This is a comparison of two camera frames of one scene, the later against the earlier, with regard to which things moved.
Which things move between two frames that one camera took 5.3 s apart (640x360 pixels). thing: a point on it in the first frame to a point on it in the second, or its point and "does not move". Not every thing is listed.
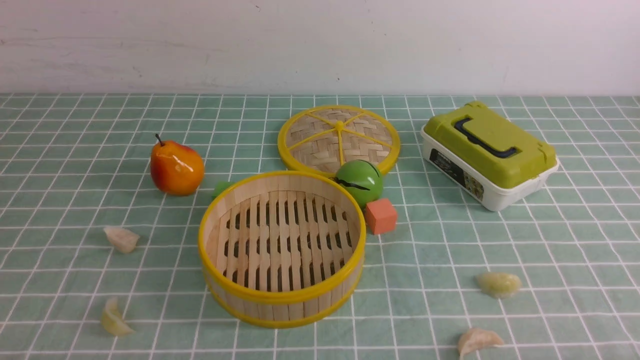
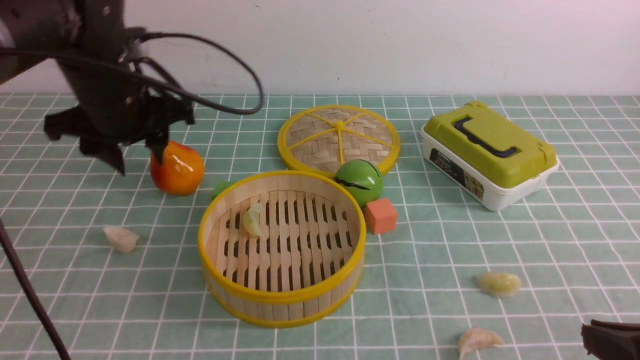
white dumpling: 123,240 does not move
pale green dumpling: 499,284 does not move
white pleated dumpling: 476,338 does not move
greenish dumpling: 112,322 to 251,219
